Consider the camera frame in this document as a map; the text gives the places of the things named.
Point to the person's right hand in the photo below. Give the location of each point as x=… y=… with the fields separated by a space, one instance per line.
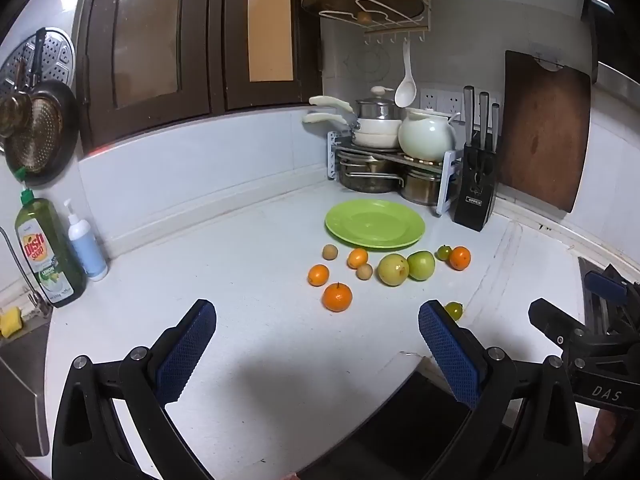
x=602 y=435

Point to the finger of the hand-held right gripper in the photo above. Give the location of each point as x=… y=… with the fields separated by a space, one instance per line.
x=552 y=322
x=605 y=285

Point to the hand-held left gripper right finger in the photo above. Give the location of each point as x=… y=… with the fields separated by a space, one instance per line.
x=450 y=355

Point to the wide steel pot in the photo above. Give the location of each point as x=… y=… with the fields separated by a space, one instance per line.
x=367 y=177

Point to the green dish soap bottle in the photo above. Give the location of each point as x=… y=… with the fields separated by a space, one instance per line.
x=47 y=260

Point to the small yellow-green citrus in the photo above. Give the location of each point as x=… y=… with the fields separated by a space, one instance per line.
x=454 y=310

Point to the white and blue pump bottle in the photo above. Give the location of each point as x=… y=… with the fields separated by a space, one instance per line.
x=87 y=255

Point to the green apple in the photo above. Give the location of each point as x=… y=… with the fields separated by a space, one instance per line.
x=422 y=264

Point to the yellow sponge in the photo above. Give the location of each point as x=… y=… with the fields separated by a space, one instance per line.
x=11 y=323

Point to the small green tomato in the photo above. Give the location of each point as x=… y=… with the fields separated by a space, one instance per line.
x=443 y=252

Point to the yellow-green apple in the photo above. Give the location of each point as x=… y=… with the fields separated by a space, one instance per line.
x=393 y=269

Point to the steel pot with glass lid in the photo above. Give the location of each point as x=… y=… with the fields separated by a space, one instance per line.
x=375 y=110

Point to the white ceramic pot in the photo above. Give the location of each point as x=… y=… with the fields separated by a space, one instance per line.
x=425 y=135

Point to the large mesh strainer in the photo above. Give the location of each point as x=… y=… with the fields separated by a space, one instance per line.
x=40 y=135

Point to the small oval orange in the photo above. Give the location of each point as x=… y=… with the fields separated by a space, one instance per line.
x=358 y=258

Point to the perforated metal steamer plate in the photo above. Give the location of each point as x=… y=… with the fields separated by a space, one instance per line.
x=56 y=55

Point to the black frying pan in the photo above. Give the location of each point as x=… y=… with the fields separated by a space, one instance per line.
x=69 y=125

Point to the dark brown framed window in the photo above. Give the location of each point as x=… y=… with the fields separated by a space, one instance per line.
x=195 y=60

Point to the tall steel pot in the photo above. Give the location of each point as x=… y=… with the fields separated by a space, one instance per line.
x=422 y=187

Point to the steel range hood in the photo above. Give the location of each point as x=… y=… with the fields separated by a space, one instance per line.
x=620 y=80

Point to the white wall socket panel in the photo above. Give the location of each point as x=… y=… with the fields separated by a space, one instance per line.
x=442 y=101

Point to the grey pot rack shelf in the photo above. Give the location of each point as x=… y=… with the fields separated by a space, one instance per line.
x=446 y=185

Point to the steel sink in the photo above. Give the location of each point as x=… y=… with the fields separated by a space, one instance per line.
x=20 y=410

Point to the small round orange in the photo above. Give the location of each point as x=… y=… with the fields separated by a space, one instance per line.
x=318 y=275
x=459 y=258

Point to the white ladle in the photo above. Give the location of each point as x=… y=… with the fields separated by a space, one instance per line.
x=406 y=92

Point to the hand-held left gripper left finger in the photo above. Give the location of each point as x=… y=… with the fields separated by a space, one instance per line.
x=185 y=355

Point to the green plate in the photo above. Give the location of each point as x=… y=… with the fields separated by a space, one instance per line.
x=375 y=222

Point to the large orange tangerine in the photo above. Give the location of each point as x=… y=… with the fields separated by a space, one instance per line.
x=337 y=297

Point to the brown longan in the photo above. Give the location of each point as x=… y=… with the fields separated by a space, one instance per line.
x=329 y=251
x=364 y=271

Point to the black knife block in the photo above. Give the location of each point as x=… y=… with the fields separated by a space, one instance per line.
x=475 y=190

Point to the small mesh strainer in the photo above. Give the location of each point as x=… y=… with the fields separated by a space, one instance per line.
x=12 y=112

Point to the brown wooden cutting board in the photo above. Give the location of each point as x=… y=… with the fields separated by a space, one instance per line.
x=542 y=135

